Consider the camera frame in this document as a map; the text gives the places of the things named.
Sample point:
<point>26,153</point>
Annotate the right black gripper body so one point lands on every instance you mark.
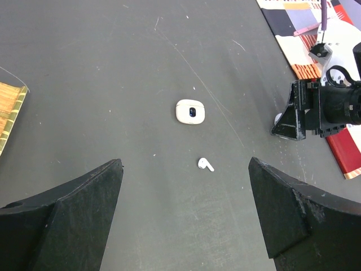
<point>329,109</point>

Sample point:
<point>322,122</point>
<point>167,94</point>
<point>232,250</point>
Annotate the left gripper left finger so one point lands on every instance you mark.
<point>63,228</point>

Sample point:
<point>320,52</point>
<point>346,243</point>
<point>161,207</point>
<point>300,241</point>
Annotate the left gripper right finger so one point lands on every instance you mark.
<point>304,227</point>

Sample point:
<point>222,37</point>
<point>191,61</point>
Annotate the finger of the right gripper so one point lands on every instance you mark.
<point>292,124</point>

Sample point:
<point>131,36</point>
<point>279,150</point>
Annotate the pink earbud charging case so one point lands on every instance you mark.
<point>191,112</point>

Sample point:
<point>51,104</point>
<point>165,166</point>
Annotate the white earbud charging case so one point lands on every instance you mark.
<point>277,118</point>

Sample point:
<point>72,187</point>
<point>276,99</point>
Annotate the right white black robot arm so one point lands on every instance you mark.
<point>338,76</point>

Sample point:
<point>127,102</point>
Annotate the white paper plate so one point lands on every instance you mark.
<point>340,38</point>

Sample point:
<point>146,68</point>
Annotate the patterned orange placemat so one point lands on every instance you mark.
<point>285,17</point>

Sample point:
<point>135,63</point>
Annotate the white earbud centre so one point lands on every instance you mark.
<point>203,163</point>

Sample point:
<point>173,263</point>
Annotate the yellow woven mat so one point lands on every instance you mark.
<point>12,99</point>

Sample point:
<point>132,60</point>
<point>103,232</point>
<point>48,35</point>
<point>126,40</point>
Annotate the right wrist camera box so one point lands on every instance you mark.
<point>319,53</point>

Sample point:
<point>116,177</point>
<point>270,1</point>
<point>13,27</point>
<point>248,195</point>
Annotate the pink handled fork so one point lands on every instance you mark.
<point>306,29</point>

